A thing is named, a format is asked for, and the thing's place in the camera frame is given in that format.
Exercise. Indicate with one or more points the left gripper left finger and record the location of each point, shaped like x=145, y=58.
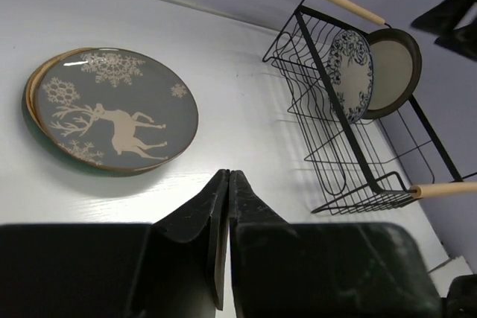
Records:
x=172, y=268

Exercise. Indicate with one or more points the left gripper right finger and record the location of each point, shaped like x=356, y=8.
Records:
x=282, y=269

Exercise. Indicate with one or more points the black wire dish rack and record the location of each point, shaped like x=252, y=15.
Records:
x=357, y=166

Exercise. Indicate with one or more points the grey patterned plate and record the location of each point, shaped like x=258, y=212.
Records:
x=119, y=109

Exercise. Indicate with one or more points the teal blue plate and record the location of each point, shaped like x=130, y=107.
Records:
x=53, y=151

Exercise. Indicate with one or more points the blue floral white plate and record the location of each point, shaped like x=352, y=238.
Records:
x=349, y=66

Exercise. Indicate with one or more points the beige floral plate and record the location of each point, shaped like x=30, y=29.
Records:
x=37, y=79

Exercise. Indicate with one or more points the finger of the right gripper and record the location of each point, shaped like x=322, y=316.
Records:
x=461, y=41
x=428, y=22

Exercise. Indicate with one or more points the dark rimmed plate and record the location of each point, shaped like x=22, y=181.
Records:
x=397, y=66

